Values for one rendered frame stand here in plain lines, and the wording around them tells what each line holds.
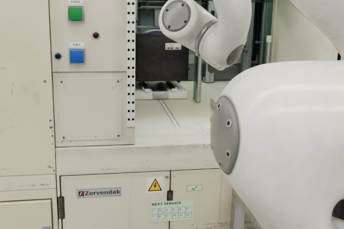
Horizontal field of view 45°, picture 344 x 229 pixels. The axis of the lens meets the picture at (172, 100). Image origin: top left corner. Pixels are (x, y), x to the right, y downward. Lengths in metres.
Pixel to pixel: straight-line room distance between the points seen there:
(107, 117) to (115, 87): 0.08
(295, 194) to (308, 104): 0.07
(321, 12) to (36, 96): 0.77
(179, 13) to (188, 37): 0.05
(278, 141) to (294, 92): 0.04
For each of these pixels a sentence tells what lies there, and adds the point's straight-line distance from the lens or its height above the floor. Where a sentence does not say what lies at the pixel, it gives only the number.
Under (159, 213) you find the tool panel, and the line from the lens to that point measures 1.16.
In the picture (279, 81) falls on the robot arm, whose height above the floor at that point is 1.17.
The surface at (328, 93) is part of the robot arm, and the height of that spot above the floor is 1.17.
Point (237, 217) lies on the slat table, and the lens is 1.16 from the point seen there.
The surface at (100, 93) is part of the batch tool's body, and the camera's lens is 1.04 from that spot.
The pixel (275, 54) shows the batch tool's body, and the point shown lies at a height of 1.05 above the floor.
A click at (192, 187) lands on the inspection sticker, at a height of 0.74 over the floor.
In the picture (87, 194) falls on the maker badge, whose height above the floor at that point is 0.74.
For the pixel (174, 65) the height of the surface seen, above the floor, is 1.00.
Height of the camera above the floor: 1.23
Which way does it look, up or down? 13 degrees down
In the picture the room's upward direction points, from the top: 1 degrees clockwise
